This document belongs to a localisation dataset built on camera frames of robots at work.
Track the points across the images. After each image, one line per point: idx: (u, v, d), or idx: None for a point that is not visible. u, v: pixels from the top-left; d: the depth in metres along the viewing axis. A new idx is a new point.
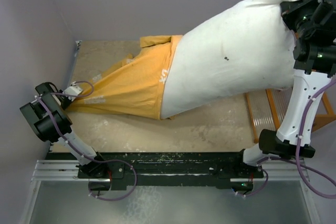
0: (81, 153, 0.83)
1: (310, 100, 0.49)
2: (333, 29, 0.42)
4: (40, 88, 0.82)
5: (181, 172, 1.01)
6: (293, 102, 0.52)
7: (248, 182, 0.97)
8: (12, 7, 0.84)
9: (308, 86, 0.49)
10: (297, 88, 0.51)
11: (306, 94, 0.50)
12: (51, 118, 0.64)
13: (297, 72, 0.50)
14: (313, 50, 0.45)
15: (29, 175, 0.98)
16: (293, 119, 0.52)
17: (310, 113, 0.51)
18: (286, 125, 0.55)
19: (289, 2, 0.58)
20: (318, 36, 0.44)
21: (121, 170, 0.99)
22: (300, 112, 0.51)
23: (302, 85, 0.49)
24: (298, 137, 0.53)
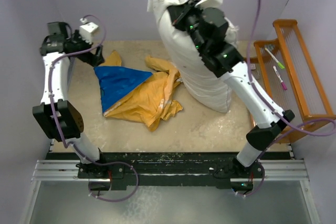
0: (83, 156, 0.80)
1: (251, 83, 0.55)
2: (221, 36, 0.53)
4: (52, 25, 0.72)
5: (181, 172, 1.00)
6: (244, 95, 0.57)
7: (248, 182, 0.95)
8: (10, 8, 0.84)
9: (241, 76, 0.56)
10: (236, 85, 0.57)
11: (245, 81, 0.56)
12: (63, 137, 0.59)
13: (223, 77, 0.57)
14: (219, 58, 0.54)
15: (29, 175, 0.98)
16: (259, 104, 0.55)
17: (262, 92, 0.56)
18: (258, 113, 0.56)
19: (171, 6, 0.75)
20: (216, 44, 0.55)
21: (121, 170, 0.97)
22: (254, 95, 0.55)
23: (236, 79, 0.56)
24: (275, 114, 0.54)
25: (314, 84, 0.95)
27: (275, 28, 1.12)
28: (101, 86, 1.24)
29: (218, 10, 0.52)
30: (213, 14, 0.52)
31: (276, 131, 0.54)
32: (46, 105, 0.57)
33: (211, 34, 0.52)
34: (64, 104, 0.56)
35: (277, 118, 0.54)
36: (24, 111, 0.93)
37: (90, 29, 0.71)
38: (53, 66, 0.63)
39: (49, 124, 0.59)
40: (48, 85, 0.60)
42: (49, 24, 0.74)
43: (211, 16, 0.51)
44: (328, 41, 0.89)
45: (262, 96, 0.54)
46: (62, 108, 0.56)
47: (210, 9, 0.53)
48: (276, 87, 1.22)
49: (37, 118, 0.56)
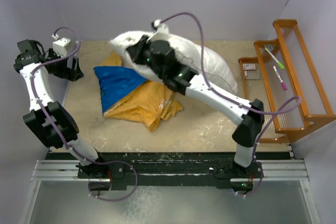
0: (83, 157, 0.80)
1: (210, 87, 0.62)
2: (171, 61, 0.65)
4: (23, 43, 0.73)
5: (181, 172, 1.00)
6: (211, 100, 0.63)
7: (247, 182, 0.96)
8: (10, 8, 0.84)
9: (200, 86, 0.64)
10: (200, 94, 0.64)
11: (206, 88, 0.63)
12: (62, 137, 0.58)
13: (187, 92, 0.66)
14: (176, 78, 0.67)
15: (29, 175, 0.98)
16: (224, 103, 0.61)
17: (223, 91, 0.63)
18: (229, 111, 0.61)
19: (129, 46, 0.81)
20: (171, 68, 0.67)
21: (121, 170, 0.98)
22: (217, 97, 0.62)
23: (197, 90, 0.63)
24: (242, 106, 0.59)
25: (314, 84, 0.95)
27: (275, 28, 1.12)
28: (101, 86, 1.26)
29: (166, 41, 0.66)
30: (160, 46, 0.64)
31: (247, 122, 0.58)
32: (36, 112, 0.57)
33: (163, 61, 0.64)
34: (55, 105, 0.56)
35: (246, 110, 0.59)
36: (24, 112, 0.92)
37: (63, 43, 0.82)
38: (32, 75, 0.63)
39: (42, 130, 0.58)
40: (33, 93, 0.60)
42: (18, 43, 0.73)
43: (157, 48, 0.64)
44: (328, 41, 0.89)
45: (223, 96, 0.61)
46: (53, 109, 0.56)
47: (157, 43, 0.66)
48: (275, 87, 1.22)
49: (29, 125, 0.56)
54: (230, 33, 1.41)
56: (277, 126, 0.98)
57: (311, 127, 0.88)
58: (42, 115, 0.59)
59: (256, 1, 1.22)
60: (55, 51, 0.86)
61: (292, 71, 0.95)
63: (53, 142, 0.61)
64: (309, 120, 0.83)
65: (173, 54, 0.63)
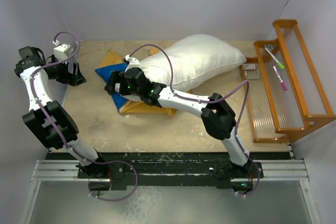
0: (83, 157, 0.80)
1: (174, 93, 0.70)
2: (143, 81, 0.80)
4: (24, 49, 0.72)
5: (181, 172, 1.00)
6: (178, 103, 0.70)
7: (248, 182, 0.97)
8: (10, 7, 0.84)
9: (167, 95, 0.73)
10: (169, 102, 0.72)
11: (171, 95, 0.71)
12: (62, 137, 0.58)
13: (163, 104, 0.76)
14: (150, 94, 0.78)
15: (29, 175, 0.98)
16: (186, 103, 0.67)
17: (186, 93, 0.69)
18: (192, 109, 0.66)
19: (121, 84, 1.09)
20: (144, 87, 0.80)
21: (121, 170, 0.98)
22: (181, 99, 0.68)
23: (165, 98, 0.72)
24: (201, 102, 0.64)
25: (314, 84, 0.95)
27: (275, 27, 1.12)
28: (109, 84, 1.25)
29: (136, 67, 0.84)
30: (131, 72, 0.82)
31: (206, 113, 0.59)
32: (35, 112, 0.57)
33: (136, 83, 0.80)
34: (54, 105, 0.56)
35: (205, 105, 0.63)
36: (23, 111, 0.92)
37: (62, 49, 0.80)
38: (32, 77, 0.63)
39: (42, 130, 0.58)
40: (32, 93, 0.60)
42: (20, 50, 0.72)
43: (130, 73, 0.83)
44: (329, 41, 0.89)
45: (185, 97, 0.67)
46: (53, 109, 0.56)
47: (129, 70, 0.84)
48: (275, 87, 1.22)
49: (29, 125, 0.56)
54: (230, 33, 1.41)
56: (277, 126, 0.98)
57: (311, 127, 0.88)
58: (42, 115, 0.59)
59: (256, 1, 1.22)
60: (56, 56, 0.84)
61: (292, 71, 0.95)
63: (53, 143, 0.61)
64: (310, 120, 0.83)
65: (143, 75, 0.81)
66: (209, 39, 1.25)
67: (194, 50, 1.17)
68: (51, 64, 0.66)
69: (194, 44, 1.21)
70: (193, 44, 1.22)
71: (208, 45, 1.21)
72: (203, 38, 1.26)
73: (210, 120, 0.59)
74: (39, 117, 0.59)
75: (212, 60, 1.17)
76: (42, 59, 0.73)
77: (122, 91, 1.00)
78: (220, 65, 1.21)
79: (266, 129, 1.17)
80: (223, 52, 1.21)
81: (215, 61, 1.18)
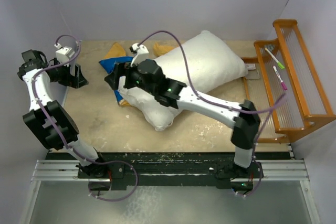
0: (83, 157, 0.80)
1: (199, 96, 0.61)
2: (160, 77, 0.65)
4: (27, 52, 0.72)
5: (181, 172, 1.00)
6: (202, 108, 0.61)
7: (248, 182, 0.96)
8: (10, 7, 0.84)
9: (189, 97, 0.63)
10: (190, 105, 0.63)
11: (195, 98, 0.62)
12: (62, 137, 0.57)
13: (179, 106, 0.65)
14: (168, 93, 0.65)
15: (29, 175, 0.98)
16: (214, 108, 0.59)
17: (213, 98, 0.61)
18: (220, 117, 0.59)
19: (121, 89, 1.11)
20: (160, 85, 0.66)
21: (121, 170, 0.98)
22: (207, 104, 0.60)
23: (186, 101, 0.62)
24: (232, 109, 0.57)
25: (315, 84, 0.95)
27: (275, 28, 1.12)
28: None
29: (151, 60, 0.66)
30: (146, 65, 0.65)
31: (240, 123, 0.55)
32: (35, 112, 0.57)
33: (153, 79, 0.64)
34: (54, 104, 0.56)
35: (237, 113, 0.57)
36: (23, 111, 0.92)
37: (64, 52, 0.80)
38: (34, 78, 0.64)
39: (42, 130, 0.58)
40: (33, 94, 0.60)
42: (23, 53, 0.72)
43: (144, 67, 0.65)
44: (329, 41, 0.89)
45: (213, 103, 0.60)
46: (53, 108, 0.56)
47: (143, 62, 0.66)
48: (275, 87, 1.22)
49: (29, 125, 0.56)
54: (230, 33, 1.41)
56: (277, 126, 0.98)
57: (311, 127, 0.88)
58: (42, 116, 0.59)
59: (256, 1, 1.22)
60: (59, 60, 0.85)
61: (292, 71, 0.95)
63: (53, 144, 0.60)
64: (309, 120, 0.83)
65: (160, 71, 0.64)
66: (217, 45, 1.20)
67: (203, 66, 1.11)
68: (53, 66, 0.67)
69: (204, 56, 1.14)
70: (194, 43, 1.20)
71: (217, 60, 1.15)
72: (211, 45, 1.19)
73: (244, 131, 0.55)
74: (40, 117, 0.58)
75: (218, 78, 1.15)
76: (44, 62, 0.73)
77: (128, 84, 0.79)
78: (224, 81, 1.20)
79: (266, 129, 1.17)
80: (229, 70, 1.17)
81: (220, 78, 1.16)
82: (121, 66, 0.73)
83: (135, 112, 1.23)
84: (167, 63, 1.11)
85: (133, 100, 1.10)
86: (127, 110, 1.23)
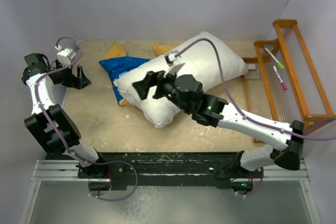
0: (84, 159, 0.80)
1: (246, 116, 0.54)
2: (200, 95, 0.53)
4: (29, 56, 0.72)
5: (181, 172, 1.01)
6: (247, 128, 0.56)
7: (248, 182, 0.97)
8: (10, 7, 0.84)
9: (234, 116, 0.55)
10: (233, 125, 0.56)
11: (240, 118, 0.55)
12: (63, 141, 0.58)
13: (220, 124, 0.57)
14: (208, 113, 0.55)
15: (29, 175, 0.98)
16: (265, 131, 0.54)
17: (259, 118, 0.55)
18: (269, 138, 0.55)
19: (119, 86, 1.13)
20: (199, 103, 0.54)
21: (121, 170, 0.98)
22: (255, 125, 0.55)
23: (232, 121, 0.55)
24: (284, 131, 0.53)
25: (315, 84, 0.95)
27: (275, 28, 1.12)
28: (112, 77, 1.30)
29: (189, 75, 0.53)
30: (185, 81, 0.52)
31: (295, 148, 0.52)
32: (38, 115, 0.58)
33: (192, 97, 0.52)
34: (55, 108, 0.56)
35: (289, 135, 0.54)
36: (23, 111, 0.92)
37: (65, 53, 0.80)
38: (38, 83, 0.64)
39: (43, 134, 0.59)
40: (35, 97, 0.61)
42: (25, 57, 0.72)
43: (182, 83, 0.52)
44: (329, 40, 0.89)
45: (264, 124, 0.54)
46: (54, 113, 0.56)
47: (181, 77, 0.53)
48: (275, 87, 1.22)
49: (30, 129, 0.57)
54: (230, 33, 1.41)
56: None
57: (311, 127, 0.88)
58: (44, 119, 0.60)
59: (256, 1, 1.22)
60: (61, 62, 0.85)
61: (292, 71, 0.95)
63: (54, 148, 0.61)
64: (309, 120, 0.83)
65: (200, 86, 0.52)
66: (217, 45, 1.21)
67: (202, 64, 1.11)
68: (56, 70, 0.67)
69: (203, 55, 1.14)
70: (193, 43, 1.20)
71: (216, 59, 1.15)
72: (210, 45, 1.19)
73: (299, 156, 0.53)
74: (42, 120, 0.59)
75: (217, 77, 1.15)
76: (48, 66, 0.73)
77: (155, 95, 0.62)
78: (224, 78, 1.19)
79: None
80: (229, 68, 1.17)
81: (220, 76, 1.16)
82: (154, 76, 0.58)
83: (135, 112, 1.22)
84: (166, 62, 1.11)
85: (132, 99, 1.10)
86: (127, 110, 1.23)
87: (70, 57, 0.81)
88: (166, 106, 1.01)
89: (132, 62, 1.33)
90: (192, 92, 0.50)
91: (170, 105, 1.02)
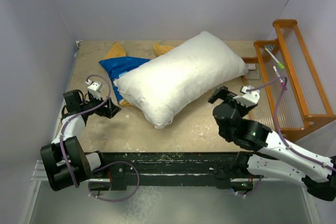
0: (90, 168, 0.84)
1: (290, 148, 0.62)
2: (239, 121, 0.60)
4: (68, 97, 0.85)
5: (181, 172, 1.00)
6: (289, 159, 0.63)
7: (247, 182, 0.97)
8: (10, 7, 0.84)
9: (277, 145, 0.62)
10: (276, 153, 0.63)
11: (283, 147, 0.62)
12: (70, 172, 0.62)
13: (262, 150, 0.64)
14: (250, 138, 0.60)
15: (28, 175, 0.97)
16: (307, 163, 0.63)
17: (301, 149, 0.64)
18: (310, 170, 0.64)
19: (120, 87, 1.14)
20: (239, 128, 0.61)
21: (121, 170, 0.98)
22: (297, 156, 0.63)
23: (276, 150, 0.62)
24: (325, 166, 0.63)
25: (315, 84, 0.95)
27: (275, 28, 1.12)
28: (112, 77, 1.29)
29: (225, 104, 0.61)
30: (221, 109, 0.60)
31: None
32: (55, 145, 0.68)
33: (231, 125, 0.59)
34: (70, 139, 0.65)
35: (329, 169, 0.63)
36: (23, 111, 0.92)
37: (95, 87, 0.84)
38: (70, 120, 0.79)
39: (54, 164, 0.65)
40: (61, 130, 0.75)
42: (65, 96, 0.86)
43: (220, 112, 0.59)
44: (329, 40, 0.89)
45: (306, 157, 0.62)
46: (67, 143, 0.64)
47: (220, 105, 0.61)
48: (275, 87, 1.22)
49: (44, 156, 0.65)
54: (230, 33, 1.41)
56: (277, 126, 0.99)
57: (311, 127, 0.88)
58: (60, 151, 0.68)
59: (257, 1, 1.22)
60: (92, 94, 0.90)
61: (292, 71, 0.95)
63: (60, 181, 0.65)
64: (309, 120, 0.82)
65: (239, 114, 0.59)
66: (217, 45, 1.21)
67: (202, 64, 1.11)
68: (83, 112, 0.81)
69: (203, 55, 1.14)
70: (193, 43, 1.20)
71: (216, 59, 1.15)
72: (211, 45, 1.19)
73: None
74: (57, 151, 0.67)
75: (217, 77, 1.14)
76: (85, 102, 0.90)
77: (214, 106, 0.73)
78: (224, 78, 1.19)
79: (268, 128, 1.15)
80: (229, 68, 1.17)
81: (220, 77, 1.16)
82: (223, 91, 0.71)
83: (135, 111, 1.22)
84: (165, 62, 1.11)
85: (133, 99, 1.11)
86: (127, 110, 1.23)
87: (98, 90, 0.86)
88: (166, 106, 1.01)
89: (132, 62, 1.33)
90: (229, 119, 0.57)
91: (170, 105, 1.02)
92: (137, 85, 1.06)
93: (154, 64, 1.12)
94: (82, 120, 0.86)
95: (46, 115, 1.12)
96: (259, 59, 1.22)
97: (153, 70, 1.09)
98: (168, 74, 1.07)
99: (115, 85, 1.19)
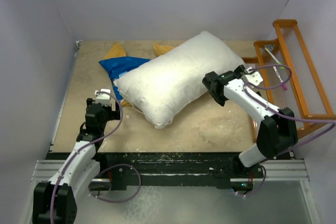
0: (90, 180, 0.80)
1: (244, 88, 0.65)
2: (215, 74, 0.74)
4: (90, 119, 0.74)
5: (181, 172, 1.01)
6: (241, 100, 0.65)
7: (247, 182, 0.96)
8: (10, 7, 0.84)
9: (235, 86, 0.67)
10: (232, 94, 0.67)
11: (240, 89, 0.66)
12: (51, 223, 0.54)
13: (225, 92, 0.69)
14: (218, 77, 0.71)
15: (28, 175, 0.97)
16: (252, 104, 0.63)
17: (256, 95, 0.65)
18: (254, 112, 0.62)
19: (119, 86, 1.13)
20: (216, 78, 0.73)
21: (121, 170, 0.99)
22: (248, 98, 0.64)
23: (232, 89, 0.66)
24: (268, 109, 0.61)
25: (314, 83, 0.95)
27: (275, 28, 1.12)
28: (112, 77, 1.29)
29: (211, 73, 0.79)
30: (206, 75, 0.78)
31: (269, 122, 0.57)
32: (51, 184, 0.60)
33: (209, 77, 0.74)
34: (64, 191, 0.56)
35: (272, 114, 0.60)
36: (23, 110, 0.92)
37: (107, 96, 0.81)
38: (78, 151, 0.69)
39: (41, 207, 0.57)
40: (64, 166, 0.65)
42: (86, 115, 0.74)
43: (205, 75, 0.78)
44: (329, 39, 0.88)
45: (255, 98, 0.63)
46: (61, 195, 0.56)
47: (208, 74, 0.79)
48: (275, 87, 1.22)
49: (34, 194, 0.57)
54: (231, 32, 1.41)
56: None
57: (311, 127, 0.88)
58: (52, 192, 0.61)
59: (257, 1, 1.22)
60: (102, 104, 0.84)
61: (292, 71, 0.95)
63: None
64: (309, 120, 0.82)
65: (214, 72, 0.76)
66: (217, 46, 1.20)
67: (202, 64, 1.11)
68: (99, 139, 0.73)
69: (202, 55, 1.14)
70: (192, 43, 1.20)
71: (215, 59, 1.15)
72: (210, 45, 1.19)
73: (269, 131, 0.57)
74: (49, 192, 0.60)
75: None
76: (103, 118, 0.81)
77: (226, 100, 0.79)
78: None
79: None
80: (229, 68, 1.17)
81: None
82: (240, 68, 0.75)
83: (135, 111, 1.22)
84: (165, 62, 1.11)
85: (132, 99, 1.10)
86: (127, 110, 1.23)
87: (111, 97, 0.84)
88: (166, 106, 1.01)
89: (133, 62, 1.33)
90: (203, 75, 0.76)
91: (170, 105, 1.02)
92: (137, 85, 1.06)
93: (154, 64, 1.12)
94: (93, 149, 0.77)
95: (46, 115, 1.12)
96: (259, 59, 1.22)
97: (153, 70, 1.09)
98: (168, 74, 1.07)
99: (115, 85, 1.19)
